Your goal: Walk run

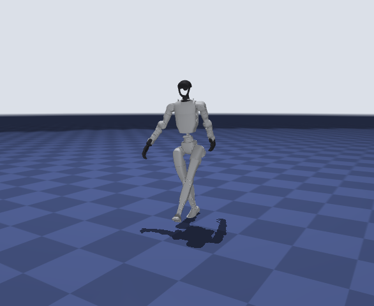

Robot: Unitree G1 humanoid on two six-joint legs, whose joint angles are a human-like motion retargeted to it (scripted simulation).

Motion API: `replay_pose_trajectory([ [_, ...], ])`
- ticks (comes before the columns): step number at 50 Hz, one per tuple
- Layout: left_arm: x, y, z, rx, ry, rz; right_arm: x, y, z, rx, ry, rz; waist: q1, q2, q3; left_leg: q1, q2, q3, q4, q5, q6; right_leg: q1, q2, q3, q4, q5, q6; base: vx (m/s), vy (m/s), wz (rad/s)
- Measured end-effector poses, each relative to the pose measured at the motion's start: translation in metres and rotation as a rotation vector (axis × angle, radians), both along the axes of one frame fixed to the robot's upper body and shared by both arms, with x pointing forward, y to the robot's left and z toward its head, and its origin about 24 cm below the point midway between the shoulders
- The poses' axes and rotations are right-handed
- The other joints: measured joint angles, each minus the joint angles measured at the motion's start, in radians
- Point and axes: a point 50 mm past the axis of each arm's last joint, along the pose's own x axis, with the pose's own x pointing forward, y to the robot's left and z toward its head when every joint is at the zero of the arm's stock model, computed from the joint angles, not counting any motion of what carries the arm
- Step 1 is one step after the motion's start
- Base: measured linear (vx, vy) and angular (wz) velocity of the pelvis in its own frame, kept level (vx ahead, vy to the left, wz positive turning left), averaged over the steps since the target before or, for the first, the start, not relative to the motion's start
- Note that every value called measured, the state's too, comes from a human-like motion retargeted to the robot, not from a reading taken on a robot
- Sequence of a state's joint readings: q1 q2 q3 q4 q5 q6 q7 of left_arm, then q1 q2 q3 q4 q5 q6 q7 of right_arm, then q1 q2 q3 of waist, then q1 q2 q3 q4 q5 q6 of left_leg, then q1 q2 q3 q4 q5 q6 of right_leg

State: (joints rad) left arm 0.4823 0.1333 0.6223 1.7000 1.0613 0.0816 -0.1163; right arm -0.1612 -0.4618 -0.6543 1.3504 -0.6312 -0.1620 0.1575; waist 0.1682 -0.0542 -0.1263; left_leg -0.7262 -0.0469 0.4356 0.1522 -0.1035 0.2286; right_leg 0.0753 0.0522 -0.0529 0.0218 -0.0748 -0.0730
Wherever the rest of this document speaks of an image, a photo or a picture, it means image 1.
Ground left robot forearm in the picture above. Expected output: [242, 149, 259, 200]
[206, 126, 215, 141]

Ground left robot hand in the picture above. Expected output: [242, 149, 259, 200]
[208, 139, 216, 151]

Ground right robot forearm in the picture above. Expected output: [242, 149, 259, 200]
[147, 125, 162, 145]

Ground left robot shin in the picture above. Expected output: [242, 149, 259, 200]
[177, 180, 193, 215]

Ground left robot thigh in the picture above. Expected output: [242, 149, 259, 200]
[183, 145, 206, 185]

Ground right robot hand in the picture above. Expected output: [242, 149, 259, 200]
[142, 139, 152, 159]

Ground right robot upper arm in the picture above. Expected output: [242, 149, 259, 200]
[158, 103, 175, 129]

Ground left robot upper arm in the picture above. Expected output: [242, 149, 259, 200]
[195, 101, 212, 128]

